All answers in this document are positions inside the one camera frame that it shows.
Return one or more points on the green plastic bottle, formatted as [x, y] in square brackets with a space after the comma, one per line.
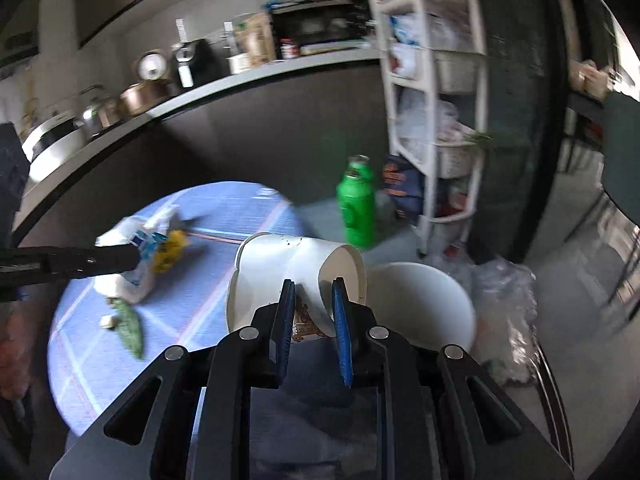
[356, 205]

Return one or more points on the clear plastic bag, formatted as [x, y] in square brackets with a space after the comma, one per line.
[507, 310]

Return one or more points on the white plastic bucket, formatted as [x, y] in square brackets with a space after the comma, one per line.
[420, 305]

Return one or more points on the black toaster oven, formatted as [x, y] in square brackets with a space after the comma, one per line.
[320, 25]

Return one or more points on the white paper cup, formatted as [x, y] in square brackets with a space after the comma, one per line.
[280, 265]

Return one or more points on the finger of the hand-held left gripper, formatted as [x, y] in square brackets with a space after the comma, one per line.
[95, 260]

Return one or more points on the yellow snack wrapper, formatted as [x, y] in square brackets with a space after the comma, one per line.
[170, 252]

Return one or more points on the round dial kitchen scale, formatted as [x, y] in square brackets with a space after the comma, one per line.
[150, 65]

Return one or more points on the dark green round table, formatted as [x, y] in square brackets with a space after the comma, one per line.
[622, 160]

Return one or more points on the black air fryer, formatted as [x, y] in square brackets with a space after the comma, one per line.
[195, 62]

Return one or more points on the red label jar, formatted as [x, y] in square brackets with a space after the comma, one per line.
[290, 48]

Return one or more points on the white plastic bag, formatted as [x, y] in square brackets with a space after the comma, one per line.
[406, 50]

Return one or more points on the white plastic storage rack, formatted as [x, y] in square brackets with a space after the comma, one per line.
[477, 85]

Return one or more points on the brown paper pouch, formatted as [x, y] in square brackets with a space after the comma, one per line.
[261, 40]

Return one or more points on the green plant leaves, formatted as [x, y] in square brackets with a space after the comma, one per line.
[481, 138]

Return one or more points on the dark kitchen cabinet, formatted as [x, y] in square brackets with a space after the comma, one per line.
[260, 125]

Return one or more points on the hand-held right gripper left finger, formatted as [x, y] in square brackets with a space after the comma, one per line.
[282, 332]

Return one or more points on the white rice cooker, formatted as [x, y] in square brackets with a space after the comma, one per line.
[50, 145]

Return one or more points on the white and blue plastic wrapper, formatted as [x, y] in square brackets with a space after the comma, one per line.
[127, 280]

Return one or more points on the dark blue printed bag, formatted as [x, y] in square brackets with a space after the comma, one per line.
[402, 185]

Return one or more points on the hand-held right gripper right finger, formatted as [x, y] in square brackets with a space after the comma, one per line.
[343, 335]

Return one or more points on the copper pot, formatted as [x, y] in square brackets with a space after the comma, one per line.
[142, 97]

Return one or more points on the small white scrap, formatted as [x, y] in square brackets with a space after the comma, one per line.
[108, 322]

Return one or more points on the steel kettle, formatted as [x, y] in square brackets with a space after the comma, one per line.
[97, 115]

